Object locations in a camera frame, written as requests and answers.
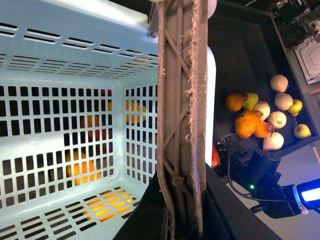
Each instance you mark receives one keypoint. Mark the green pear lower right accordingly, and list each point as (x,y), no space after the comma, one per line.
(302,131)

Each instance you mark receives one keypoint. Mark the white pear top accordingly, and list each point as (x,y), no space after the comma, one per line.
(279,83)

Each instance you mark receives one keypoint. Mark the black fruit display tray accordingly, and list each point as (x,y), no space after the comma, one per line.
(248,52)

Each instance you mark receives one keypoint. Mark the small orange pear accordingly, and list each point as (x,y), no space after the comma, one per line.
(263,129)

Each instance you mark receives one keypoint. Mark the brown basket handle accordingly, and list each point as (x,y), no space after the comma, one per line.
(181,113)

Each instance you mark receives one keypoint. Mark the white pear middle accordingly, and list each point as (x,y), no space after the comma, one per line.
(277,119)

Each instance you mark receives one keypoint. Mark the green pear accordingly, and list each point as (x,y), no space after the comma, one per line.
(295,108)
(302,131)
(251,101)

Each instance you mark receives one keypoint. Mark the white pear bottom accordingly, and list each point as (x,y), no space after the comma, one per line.
(273,142)

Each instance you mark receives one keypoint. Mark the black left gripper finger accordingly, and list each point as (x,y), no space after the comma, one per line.
(151,219)

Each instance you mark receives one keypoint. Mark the large orange pear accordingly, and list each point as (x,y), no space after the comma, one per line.
(246,122)

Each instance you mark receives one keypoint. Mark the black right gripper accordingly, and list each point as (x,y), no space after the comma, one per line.
(224,216)

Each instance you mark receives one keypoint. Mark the light blue plastic basket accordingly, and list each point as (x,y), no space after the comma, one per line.
(78,75)

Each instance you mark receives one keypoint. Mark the white pear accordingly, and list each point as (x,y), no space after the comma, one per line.
(279,83)
(277,119)
(273,142)
(263,107)
(283,101)

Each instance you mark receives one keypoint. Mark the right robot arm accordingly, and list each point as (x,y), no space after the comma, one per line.
(306,195)

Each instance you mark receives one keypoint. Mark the white pear centre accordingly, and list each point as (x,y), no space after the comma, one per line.
(263,107)

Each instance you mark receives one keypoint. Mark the yellow mango under basket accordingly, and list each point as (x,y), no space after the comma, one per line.
(81,169)

